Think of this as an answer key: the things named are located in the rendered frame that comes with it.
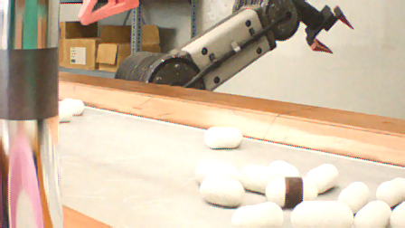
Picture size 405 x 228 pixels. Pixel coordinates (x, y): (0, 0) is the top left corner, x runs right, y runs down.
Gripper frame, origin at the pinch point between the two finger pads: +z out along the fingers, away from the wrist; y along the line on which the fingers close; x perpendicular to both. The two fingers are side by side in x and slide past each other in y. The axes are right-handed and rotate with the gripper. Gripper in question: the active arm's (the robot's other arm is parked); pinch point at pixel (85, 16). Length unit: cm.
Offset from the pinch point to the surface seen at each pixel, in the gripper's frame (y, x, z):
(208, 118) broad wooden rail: 16.5, 11.5, 3.6
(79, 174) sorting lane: 23.1, -1.4, 21.5
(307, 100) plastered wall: -94, 153, -129
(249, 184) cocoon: 35.1, 1.9, 16.6
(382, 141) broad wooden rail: 37.7, 11.6, 3.2
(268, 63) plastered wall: -119, 141, -140
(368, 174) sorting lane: 39.1, 9.5, 8.6
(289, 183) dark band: 39.3, 0.4, 16.8
